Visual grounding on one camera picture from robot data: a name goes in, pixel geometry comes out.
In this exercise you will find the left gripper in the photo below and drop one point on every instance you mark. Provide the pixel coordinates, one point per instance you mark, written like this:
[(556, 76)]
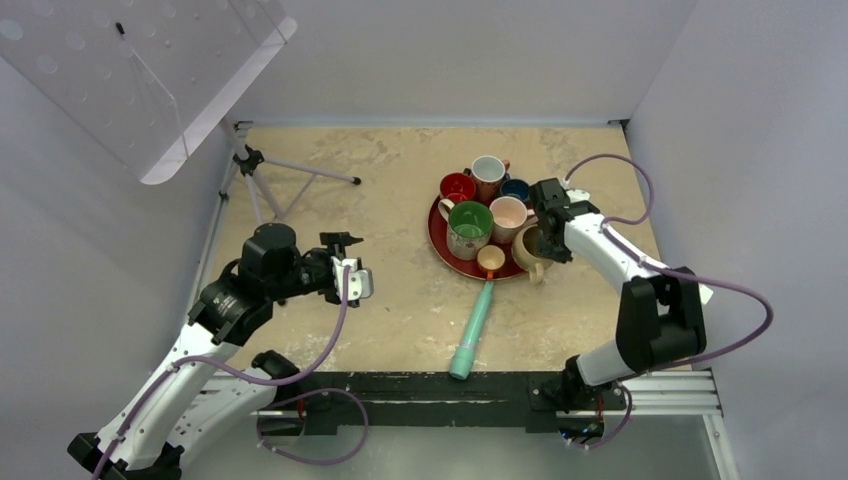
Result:
[(335, 243)]

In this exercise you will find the red glossy mug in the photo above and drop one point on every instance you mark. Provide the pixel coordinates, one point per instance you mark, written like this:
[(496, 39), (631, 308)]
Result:
[(457, 185)]

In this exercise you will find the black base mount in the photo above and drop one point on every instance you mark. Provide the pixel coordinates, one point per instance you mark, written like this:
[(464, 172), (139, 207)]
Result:
[(535, 401)]

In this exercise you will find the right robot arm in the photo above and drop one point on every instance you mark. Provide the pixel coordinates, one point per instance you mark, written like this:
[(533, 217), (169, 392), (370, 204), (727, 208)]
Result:
[(660, 317)]

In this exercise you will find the blue mug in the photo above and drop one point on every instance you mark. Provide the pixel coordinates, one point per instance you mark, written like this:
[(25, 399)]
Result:
[(515, 188)]

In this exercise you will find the tripod stand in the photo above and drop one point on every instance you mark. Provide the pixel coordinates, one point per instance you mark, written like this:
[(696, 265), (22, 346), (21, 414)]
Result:
[(247, 162)]

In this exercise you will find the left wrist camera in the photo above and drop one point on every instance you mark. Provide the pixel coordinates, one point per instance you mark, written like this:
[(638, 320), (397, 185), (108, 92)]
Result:
[(352, 281)]

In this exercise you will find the teal pen tube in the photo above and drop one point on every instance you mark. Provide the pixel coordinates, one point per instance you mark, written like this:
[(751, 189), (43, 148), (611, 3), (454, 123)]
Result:
[(463, 358)]

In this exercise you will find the large white cat mug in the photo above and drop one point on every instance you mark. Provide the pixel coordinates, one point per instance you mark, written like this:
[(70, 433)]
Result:
[(470, 226)]

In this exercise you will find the aluminium frame rail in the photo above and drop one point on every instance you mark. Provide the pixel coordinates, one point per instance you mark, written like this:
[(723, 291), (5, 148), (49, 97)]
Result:
[(660, 325)]

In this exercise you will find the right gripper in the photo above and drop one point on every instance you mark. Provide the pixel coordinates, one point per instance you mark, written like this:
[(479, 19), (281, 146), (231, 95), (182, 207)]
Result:
[(558, 255)]

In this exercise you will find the white box on wall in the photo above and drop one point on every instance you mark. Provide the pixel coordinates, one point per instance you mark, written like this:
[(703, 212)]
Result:
[(705, 293)]

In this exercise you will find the red round tray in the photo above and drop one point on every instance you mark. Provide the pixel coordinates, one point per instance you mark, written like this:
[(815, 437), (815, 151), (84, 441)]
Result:
[(438, 235)]

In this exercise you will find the pink white mug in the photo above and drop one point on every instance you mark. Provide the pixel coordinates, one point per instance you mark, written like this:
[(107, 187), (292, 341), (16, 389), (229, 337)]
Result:
[(510, 216)]

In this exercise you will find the pink brown mug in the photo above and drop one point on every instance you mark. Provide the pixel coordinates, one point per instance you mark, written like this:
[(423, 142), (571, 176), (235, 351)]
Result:
[(488, 174)]

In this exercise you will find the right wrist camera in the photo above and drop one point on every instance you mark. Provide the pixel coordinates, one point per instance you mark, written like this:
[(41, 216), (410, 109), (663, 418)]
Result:
[(574, 195)]

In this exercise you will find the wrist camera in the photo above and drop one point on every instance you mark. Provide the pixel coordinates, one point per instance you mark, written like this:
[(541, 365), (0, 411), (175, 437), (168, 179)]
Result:
[(574, 195), (352, 281)]

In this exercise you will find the small orange cup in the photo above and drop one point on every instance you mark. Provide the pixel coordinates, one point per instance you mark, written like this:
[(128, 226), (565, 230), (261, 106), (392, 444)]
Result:
[(490, 259)]

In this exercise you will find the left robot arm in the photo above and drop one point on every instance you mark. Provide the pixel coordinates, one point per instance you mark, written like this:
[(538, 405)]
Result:
[(193, 397)]

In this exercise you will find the cream teapot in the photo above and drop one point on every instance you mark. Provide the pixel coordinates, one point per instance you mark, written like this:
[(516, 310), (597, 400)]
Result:
[(524, 252)]

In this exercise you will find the clear acrylic panel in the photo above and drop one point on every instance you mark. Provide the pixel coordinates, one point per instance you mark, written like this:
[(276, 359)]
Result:
[(148, 80)]

